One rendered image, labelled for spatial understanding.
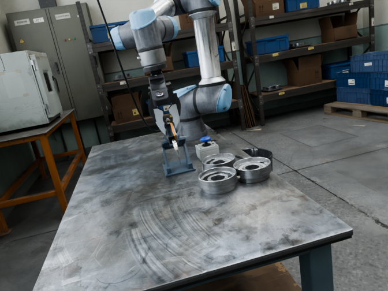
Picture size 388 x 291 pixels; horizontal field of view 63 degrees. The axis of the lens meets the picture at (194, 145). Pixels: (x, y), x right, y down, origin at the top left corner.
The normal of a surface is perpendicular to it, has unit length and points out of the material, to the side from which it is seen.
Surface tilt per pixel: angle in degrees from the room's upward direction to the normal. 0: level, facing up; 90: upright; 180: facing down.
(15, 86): 90
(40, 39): 90
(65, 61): 90
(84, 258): 0
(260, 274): 0
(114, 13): 90
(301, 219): 0
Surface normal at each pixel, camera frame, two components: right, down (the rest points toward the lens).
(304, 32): 0.21, 0.23
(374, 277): -0.17, -0.95
